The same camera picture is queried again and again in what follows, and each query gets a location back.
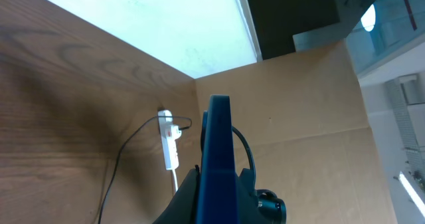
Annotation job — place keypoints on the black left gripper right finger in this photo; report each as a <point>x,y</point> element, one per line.
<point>247,199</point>

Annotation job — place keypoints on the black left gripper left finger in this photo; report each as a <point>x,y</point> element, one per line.
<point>183,206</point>

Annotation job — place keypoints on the blue Galaxy smartphone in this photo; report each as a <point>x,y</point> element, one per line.
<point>217,201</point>

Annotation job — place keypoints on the white power strip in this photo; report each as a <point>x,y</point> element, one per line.
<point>169,133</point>

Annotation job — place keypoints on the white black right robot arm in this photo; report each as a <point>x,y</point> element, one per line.
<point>258,205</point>

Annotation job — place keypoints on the brown cardboard right panel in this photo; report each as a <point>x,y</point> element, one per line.
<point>305,121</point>

